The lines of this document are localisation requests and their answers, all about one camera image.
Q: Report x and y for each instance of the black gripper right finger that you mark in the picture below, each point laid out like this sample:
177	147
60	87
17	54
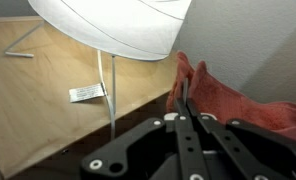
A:
254	150

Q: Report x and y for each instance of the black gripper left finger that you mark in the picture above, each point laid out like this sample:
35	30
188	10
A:
128	150

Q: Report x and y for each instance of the orange towel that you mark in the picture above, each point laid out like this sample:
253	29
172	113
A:
228	100

